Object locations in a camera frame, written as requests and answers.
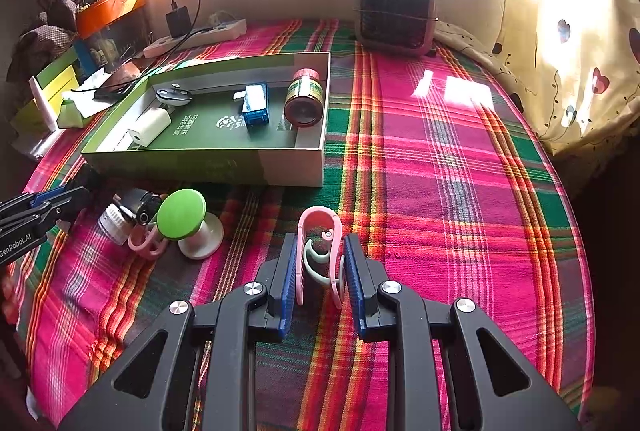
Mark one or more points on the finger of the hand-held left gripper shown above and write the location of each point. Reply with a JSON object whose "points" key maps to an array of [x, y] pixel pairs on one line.
{"points": [[70, 206], [50, 196]]}

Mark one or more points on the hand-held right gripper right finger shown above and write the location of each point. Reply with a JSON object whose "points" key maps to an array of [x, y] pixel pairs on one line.
{"points": [[355, 291]]}

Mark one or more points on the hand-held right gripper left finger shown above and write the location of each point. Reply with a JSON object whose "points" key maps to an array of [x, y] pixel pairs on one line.
{"points": [[287, 291]]}

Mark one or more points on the white round cap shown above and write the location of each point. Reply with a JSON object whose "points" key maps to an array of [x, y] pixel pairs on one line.
{"points": [[112, 223]]}

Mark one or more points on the pink plastic clip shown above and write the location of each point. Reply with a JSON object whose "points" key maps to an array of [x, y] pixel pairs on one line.
{"points": [[145, 248], [305, 231]]}

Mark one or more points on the black flashlight with clear tip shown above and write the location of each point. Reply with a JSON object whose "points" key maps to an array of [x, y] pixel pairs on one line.
{"points": [[140, 203]]}

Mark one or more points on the green topped white knob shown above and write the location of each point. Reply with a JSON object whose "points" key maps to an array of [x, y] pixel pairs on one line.
{"points": [[182, 211]]}

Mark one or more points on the white charger adapter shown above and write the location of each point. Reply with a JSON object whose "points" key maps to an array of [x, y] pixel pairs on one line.
{"points": [[150, 126]]}

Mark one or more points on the black round gadget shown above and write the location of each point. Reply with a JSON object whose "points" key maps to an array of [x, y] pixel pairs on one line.
{"points": [[172, 96]]}

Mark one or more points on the blue usb device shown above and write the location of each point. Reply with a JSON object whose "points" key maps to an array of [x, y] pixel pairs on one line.
{"points": [[255, 108]]}

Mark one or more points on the small brown medicine bottle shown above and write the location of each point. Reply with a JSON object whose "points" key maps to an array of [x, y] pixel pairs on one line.
{"points": [[305, 91]]}

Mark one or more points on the white tube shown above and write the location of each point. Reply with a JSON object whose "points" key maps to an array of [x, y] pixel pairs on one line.
{"points": [[42, 106]]}

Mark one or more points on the white tissue paper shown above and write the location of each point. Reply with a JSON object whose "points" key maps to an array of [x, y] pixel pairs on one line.
{"points": [[87, 86]]}

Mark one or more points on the yellow green cardboard box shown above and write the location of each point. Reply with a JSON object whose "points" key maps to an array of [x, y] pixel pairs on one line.
{"points": [[55, 76]]}

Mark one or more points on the plaid blanket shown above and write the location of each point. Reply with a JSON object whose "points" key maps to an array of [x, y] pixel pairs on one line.
{"points": [[450, 211]]}

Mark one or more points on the black smartphone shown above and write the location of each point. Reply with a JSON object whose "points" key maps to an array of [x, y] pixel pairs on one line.
{"points": [[117, 83]]}

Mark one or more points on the blue box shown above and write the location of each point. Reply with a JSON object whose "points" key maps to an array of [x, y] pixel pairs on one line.
{"points": [[82, 56]]}

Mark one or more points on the brown checkered cloth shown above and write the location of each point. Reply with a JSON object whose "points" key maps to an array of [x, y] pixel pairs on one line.
{"points": [[40, 41]]}

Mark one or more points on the clear plastic storage box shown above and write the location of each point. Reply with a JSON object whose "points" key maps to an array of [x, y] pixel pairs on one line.
{"points": [[120, 41]]}

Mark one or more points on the orange plastic box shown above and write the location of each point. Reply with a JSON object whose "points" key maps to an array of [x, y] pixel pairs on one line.
{"points": [[110, 11]]}

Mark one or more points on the black plugged charger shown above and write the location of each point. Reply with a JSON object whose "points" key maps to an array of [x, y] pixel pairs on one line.
{"points": [[179, 23]]}

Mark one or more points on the white power strip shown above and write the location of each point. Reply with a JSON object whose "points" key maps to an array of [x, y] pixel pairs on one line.
{"points": [[220, 31]]}

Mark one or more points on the small dark grille heater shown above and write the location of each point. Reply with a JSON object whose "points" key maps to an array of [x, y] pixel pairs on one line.
{"points": [[395, 11]]}

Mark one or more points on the cream curtain with hearts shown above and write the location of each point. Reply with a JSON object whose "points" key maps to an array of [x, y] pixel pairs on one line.
{"points": [[550, 61]]}

